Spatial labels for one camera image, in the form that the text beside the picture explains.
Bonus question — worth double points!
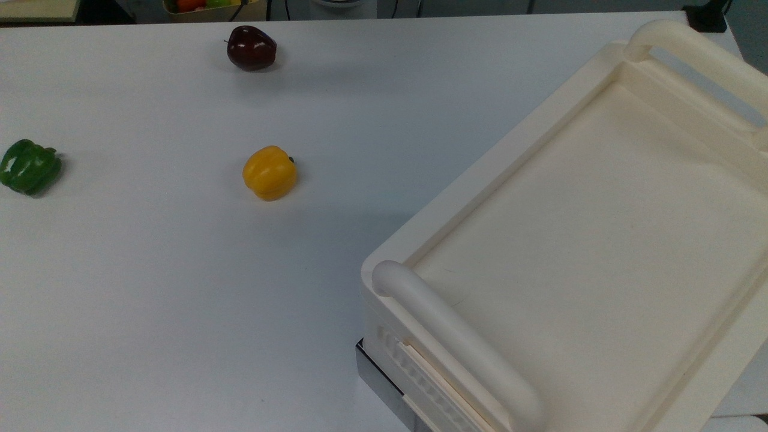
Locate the yellow bell pepper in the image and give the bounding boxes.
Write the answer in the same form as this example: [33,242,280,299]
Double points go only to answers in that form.
[242,145,298,202]

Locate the dark red apple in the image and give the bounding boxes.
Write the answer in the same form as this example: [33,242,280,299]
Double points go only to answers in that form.
[225,25,278,72]

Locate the tan fruit basket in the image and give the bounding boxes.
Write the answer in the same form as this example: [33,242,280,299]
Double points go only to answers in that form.
[163,0,268,23]

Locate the green bell pepper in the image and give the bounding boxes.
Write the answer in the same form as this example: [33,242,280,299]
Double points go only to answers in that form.
[0,139,63,196]

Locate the light wooden board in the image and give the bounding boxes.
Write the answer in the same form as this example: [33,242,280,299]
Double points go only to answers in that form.
[0,0,82,23]

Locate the cream rounded cabinet handle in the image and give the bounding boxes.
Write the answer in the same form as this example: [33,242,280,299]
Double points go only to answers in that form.
[372,260,547,432]
[624,20,768,151]

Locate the cream plastic tray with handles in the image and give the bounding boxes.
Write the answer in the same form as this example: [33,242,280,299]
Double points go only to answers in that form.
[360,20,768,432]

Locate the black camera stand base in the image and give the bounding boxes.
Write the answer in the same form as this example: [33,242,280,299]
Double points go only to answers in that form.
[683,0,731,33]

